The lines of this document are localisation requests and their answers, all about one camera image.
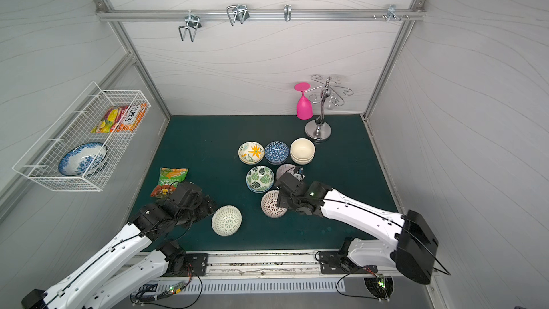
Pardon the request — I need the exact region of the brown lattice bowl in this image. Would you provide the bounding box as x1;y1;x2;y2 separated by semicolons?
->
261;190;287;219

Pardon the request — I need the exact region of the pink striped bowl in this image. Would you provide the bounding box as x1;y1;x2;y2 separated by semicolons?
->
276;164;296;180

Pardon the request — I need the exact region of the green leaf bowl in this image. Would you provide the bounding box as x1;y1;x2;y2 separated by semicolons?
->
245;166;275;193

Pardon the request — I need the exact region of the green lattice bowl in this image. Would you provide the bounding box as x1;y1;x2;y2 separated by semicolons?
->
212;205;242;237

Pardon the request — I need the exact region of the cream bowl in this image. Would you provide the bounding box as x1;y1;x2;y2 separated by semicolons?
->
290;138;315;165

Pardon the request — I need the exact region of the blue triangle bowl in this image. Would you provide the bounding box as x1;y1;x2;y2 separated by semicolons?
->
264;141;290;165

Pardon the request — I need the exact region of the yellow flower bowl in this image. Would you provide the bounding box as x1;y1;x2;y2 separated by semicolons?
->
238;141;264;165

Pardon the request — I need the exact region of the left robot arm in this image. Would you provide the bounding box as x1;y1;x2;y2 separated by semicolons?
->
21;181;217;308

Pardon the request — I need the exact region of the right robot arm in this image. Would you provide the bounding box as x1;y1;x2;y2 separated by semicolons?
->
274;173;439;285

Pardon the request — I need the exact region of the green snack bag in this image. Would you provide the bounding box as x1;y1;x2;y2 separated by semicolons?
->
150;167;189;198

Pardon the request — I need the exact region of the chrome glass holder stand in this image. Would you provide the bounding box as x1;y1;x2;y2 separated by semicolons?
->
305;74;354;143

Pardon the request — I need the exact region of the pink plastic goblet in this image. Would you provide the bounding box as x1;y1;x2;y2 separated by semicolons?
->
294;82;313;120

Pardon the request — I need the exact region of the colourful snack packet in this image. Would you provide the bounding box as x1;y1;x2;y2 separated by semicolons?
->
91;103;148;134

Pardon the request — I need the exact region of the blue white porcelain bowl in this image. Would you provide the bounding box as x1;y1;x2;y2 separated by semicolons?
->
58;142;108;177

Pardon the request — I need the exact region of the double metal hook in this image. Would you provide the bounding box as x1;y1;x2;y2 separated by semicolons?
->
178;11;202;42

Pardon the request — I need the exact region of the small metal hook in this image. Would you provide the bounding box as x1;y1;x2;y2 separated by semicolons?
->
283;4;292;22

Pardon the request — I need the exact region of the metal hook centre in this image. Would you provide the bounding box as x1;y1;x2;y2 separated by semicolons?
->
226;4;250;27

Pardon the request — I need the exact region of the metal hook right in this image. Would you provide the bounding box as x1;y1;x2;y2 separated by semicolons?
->
372;5;410;21

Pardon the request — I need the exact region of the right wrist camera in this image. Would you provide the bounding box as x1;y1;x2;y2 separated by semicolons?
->
289;166;305;181

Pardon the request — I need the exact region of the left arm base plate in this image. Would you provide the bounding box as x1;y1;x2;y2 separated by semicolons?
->
167;252;209;277

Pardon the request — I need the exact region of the right base cable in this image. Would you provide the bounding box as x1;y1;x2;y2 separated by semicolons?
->
312;246;395;301

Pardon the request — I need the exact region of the base cable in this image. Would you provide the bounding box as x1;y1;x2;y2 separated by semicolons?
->
312;246;395;301
129;261;205;309

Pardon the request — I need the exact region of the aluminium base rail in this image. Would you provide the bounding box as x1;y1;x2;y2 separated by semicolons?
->
106;247;439;283

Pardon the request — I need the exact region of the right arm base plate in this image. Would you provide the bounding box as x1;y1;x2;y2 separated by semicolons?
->
315;251;378;275

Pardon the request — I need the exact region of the left base cable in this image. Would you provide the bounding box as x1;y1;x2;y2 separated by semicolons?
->
129;261;205;309

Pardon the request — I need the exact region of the white wire basket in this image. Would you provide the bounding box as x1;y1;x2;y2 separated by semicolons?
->
12;82;151;192

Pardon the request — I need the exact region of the aluminium cross rail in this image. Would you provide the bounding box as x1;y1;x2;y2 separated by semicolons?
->
97;2;427;23

